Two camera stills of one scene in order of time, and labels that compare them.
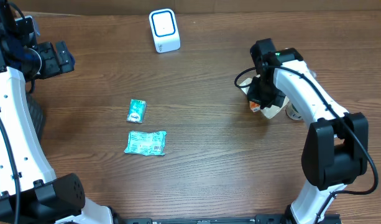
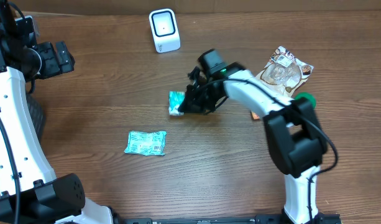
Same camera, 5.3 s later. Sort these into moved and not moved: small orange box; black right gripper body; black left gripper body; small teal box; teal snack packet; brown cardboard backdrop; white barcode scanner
Moved: black right gripper body; small teal box; small orange box
Not moved: white barcode scanner; black left gripper body; brown cardboard backdrop; teal snack packet
